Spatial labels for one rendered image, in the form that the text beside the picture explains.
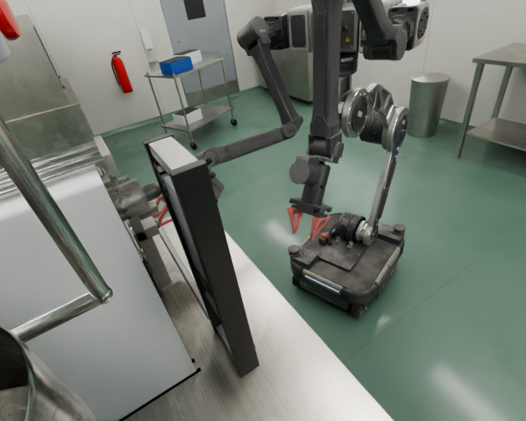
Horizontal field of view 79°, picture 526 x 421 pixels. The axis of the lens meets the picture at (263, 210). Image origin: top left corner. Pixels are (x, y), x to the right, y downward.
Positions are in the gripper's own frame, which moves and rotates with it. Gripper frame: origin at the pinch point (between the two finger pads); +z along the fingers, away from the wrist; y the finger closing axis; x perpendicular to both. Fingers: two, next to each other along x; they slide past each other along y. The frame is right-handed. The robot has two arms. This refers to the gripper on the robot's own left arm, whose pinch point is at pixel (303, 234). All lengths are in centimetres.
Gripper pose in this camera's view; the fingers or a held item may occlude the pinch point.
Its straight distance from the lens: 89.3
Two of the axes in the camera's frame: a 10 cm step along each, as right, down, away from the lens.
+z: -2.0, 9.5, 2.2
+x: 6.1, -0.6, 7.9
